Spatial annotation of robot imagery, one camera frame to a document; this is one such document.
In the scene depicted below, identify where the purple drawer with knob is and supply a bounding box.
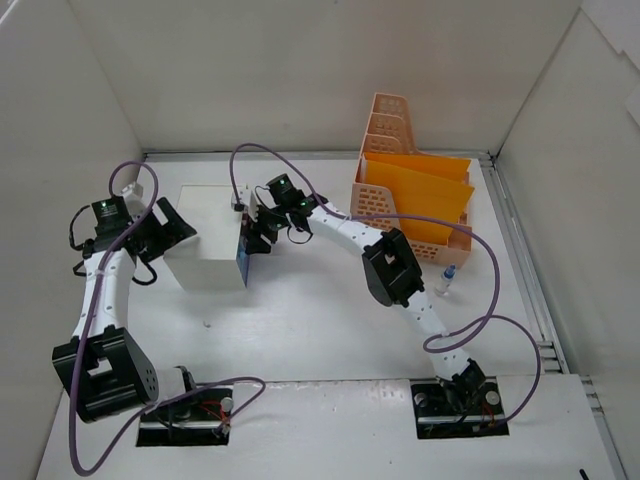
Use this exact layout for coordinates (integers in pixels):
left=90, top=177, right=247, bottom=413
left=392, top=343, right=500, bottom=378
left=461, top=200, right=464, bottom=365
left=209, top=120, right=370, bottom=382
left=236, top=220, right=250, bottom=286

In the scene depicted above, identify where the white mini drawer cabinet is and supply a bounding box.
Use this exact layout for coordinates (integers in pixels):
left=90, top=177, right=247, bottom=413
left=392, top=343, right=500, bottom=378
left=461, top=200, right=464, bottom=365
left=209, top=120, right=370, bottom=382
left=164, top=185, right=246, bottom=292

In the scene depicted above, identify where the orange folder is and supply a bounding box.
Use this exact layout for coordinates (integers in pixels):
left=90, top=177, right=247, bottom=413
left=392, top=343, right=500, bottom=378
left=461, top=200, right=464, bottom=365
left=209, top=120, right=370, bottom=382
left=364, top=153, right=474, bottom=223

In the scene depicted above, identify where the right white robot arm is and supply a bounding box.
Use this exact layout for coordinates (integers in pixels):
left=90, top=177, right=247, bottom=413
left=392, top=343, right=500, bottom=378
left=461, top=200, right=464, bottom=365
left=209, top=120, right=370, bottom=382
left=232, top=174, right=447, bottom=340

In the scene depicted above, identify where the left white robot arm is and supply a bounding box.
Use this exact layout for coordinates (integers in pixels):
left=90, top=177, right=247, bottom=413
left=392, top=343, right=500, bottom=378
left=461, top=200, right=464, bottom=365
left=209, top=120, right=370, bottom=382
left=52, top=196, right=196, bottom=423

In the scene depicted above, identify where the pink desk organizer rack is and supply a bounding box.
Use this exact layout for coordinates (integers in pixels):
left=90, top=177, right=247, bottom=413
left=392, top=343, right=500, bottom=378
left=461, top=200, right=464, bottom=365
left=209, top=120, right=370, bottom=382
left=350, top=93, right=472, bottom=267

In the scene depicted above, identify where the small clear dropper bottle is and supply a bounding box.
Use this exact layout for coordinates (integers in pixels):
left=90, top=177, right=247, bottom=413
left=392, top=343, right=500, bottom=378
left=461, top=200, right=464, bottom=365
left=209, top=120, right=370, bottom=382
left=434, top=264, right=457, bottom=296

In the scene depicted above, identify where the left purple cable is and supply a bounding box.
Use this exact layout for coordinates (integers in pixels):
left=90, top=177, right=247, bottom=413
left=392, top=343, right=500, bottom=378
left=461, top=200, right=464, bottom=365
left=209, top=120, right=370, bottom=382
left=68, top=160, right=266, bottom=475

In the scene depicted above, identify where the purple cable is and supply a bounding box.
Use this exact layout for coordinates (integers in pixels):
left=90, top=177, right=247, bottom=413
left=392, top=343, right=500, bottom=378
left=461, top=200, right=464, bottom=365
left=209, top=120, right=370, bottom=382
left=68, top=160, right=266, bottom=475
left=228, top=143, right=542, bottom=426

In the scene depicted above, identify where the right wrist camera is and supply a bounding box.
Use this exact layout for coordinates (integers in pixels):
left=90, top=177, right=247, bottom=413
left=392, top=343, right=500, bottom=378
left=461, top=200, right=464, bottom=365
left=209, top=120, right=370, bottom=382
left=231, top=184, right=259, bottom=222

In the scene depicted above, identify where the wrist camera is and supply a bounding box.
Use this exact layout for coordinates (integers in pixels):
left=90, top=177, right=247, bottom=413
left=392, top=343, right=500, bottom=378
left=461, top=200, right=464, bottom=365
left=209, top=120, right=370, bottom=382
left=121, top=182, right=146, bottom=216
left=231, top=184, right=259, bottom=222

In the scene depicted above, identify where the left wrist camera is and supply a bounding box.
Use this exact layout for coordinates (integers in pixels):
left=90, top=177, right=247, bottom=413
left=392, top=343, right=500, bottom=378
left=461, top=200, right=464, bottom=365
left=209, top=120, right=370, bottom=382
left=121, top=182, right=146, bottom=216

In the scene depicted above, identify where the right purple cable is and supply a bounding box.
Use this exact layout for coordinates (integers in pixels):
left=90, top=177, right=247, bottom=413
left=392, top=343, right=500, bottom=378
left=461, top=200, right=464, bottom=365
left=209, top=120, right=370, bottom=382
left=228, top=143, right=542, bottom=426

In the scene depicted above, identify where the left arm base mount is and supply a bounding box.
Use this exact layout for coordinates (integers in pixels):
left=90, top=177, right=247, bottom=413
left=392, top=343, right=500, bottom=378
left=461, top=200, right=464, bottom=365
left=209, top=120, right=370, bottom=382
left=136, top=385, right=234, bottom=448

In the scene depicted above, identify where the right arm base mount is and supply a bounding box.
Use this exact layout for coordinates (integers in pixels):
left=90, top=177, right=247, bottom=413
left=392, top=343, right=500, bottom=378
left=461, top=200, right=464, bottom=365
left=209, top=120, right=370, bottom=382
left=410, top=378, right=509, bottom=440

